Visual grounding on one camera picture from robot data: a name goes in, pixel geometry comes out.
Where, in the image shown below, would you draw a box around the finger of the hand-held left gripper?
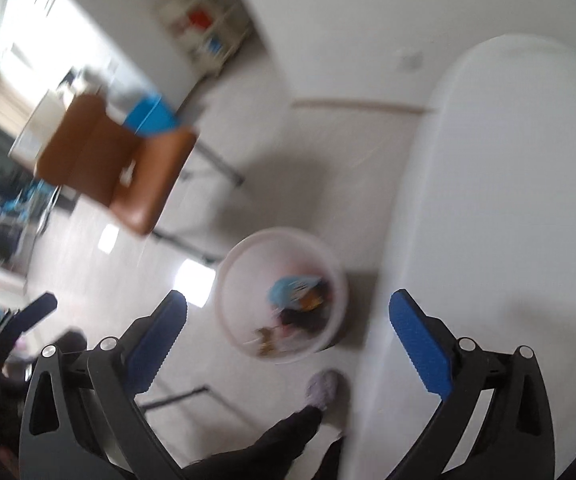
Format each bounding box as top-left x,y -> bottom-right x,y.
0,293 -> 59,361
50,329 -> 89,361

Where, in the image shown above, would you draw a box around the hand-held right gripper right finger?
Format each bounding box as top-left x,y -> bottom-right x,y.
385,288 -> 556,480

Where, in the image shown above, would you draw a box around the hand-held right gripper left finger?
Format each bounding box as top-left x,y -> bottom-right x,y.
18,289 -> 189,480

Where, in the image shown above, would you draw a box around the white wastebasket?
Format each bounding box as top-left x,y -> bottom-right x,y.
214,227 -> 349,365

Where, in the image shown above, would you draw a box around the brown wrapper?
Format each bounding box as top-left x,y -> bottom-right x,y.
253,327 -> 281,356

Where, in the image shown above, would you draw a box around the black foam mesh pad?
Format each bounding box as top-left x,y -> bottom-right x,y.
278,280 -> 336,336

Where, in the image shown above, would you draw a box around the blue white machine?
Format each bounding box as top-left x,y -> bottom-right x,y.
0,182 -> 61,231

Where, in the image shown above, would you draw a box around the light slipper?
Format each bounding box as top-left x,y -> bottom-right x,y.
305,369 -> 341,411

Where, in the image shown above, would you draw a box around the person's black pants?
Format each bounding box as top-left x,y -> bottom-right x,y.
188,402 -> 346,480

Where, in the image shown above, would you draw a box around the brown leather chair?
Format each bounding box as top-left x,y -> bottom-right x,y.
33,92 -> 246,236

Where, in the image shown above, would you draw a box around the white desk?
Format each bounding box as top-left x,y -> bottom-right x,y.
8,87 -> 76,171

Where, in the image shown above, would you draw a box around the blue plastic bin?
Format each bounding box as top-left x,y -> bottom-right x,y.
124,94 -> 179,136

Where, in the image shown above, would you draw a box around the red item in cart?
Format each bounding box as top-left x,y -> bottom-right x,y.
188,7 -> 213,31

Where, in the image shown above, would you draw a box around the white shelf cart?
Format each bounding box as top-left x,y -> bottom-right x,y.
157,0 -> 256,78

